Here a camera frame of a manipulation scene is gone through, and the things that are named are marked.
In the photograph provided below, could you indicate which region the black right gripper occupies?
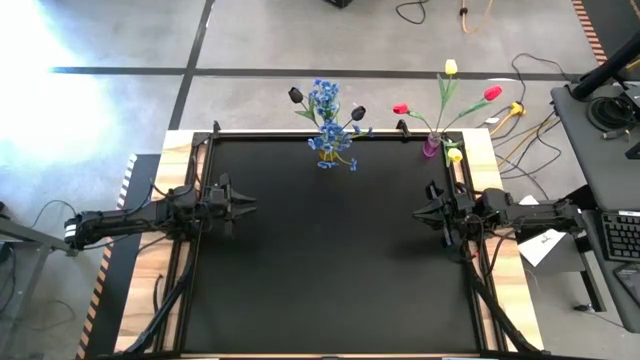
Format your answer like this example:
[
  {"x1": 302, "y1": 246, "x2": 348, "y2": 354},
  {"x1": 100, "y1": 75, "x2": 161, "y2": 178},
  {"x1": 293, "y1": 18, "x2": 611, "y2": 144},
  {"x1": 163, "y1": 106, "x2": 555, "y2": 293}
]
[{"x1": 412, "y1": 182, "x2": 476, "y2": 249}]

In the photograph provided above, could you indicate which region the black floor cable loop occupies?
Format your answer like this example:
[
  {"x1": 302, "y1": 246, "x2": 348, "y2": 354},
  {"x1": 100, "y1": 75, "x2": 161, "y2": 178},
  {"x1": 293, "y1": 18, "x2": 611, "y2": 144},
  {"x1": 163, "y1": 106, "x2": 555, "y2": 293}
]
[{"x1": 394, "y1": 0, "x2": 430, "y2": 25}]

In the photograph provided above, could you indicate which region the blue artificial flower spray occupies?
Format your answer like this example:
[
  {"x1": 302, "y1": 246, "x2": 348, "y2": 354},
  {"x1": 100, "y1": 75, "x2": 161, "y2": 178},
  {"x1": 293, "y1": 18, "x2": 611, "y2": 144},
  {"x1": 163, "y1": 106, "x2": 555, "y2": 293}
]
[
  {"x1": 307, "y1": 121, "x2": 374, "y2": 154},
  {"x1": 308, "y1": 78, "x2": 340, "y2": 124}
]

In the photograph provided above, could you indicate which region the black floor mat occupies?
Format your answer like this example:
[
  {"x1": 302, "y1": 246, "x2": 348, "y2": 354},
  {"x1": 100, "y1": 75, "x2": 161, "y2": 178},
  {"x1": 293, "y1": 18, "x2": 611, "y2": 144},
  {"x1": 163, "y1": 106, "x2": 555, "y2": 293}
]
[{"x1": 82, "y1": 153, "x2": 164, "y2": 360}]

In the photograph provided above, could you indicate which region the red artificial tulip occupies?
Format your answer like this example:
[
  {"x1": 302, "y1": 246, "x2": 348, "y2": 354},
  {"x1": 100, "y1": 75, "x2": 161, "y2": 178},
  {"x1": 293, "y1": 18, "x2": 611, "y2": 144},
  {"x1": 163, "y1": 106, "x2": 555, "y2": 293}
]
[
  {"x1": 438, "y1": 84, "x2": 504, "y2": 136},
  {"x1": 392, "y1": 102, "x2": 435, "y2": 136}
]

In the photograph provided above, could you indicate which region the black table frame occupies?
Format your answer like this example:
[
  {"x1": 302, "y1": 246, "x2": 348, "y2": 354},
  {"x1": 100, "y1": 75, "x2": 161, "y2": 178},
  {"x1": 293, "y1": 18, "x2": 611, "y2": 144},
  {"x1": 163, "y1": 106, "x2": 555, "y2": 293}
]
[{"x1": 177, "y1": 127, "x2": 494, "y2": 359}]

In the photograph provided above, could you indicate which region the black keyboard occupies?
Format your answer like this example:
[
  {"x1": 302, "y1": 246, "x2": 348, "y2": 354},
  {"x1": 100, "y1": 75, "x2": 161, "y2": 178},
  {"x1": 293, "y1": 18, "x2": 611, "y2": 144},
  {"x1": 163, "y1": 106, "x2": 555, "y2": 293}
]
[{"x1": 597, "y1": 209, "x2": 640, "y2": 264}]

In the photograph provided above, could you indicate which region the black diagonal strut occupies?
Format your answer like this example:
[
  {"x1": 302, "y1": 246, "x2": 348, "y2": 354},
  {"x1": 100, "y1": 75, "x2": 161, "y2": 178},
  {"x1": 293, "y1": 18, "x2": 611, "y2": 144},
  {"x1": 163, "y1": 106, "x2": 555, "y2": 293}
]
[
  {"x1": 462, "y1": 254, "x2": 544, "y2": 356},
  {"x1": 114, "y1": 249, "x2": 197, "y2": 357}
]

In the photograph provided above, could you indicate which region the coiled black cable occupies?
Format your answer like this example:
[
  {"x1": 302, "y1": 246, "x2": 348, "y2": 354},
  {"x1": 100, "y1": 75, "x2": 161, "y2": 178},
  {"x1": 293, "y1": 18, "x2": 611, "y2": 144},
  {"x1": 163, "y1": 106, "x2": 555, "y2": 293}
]
[{"x1": 585, "y1": 93, "x2": 626, "y2": 134}]

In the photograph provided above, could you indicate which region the pink glass vase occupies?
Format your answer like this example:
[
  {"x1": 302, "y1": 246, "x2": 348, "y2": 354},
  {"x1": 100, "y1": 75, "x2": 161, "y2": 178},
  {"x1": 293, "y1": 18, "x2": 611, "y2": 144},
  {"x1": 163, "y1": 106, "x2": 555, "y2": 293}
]
[{"x1": 422, "y1": 130, "x2": 443, "y2": 159}]

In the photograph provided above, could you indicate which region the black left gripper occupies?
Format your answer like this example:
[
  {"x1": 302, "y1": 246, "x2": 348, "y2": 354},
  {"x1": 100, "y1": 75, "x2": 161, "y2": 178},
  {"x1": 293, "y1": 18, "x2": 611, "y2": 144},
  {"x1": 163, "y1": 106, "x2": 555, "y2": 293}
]
[{"x1": 202, "y1": 173, "x2": 258, "y2": 236}]

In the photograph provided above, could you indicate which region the thin black floor cable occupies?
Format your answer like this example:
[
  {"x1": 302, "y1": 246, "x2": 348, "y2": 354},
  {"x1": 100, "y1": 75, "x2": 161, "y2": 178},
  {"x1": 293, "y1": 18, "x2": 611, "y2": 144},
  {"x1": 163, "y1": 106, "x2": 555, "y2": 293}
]
[
  {"x1": 509, "y1": 52, "x2": 574, "y2": 84},
  {"x1": 31, "y1": 199, "x2": 79, "y2": 231}
]

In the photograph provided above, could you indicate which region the grey desk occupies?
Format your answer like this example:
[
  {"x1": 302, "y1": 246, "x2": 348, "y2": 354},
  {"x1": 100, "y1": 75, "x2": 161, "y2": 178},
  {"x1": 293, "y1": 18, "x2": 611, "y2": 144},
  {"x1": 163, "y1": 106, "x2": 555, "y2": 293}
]
[{"x1": 549, "y1": 82, "x2": 640, "y2": 334}]

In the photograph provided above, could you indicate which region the orange black hazard tape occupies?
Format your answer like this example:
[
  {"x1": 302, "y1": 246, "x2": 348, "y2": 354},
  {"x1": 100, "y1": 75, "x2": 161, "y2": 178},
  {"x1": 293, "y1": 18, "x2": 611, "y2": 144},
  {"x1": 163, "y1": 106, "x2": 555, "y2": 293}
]
[
  {"x1": 571, "y1": 0, "x2": 609, "y2": 65},
  {"x1": 74, "y1": 153, "x2": 139, "y2": 360}
]

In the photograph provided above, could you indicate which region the yellow floor cable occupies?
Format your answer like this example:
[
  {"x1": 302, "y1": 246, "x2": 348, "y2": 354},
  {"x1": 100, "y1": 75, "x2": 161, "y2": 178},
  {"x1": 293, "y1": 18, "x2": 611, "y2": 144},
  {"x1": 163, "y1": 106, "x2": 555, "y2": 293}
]
[{"x1": 458, "y1": 0, "x2": 496, "y2": 35}]

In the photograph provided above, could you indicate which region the black artificial tulip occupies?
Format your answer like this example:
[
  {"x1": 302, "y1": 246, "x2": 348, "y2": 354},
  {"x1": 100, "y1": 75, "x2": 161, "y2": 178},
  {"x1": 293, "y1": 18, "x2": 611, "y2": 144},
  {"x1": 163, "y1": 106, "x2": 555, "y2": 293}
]
[
  {"x1": 339, "y1": 105, "x2": 367, "y2": 132},
  {"x1": 288, "y1": 87, "x2": 322, "y2": 127}
]

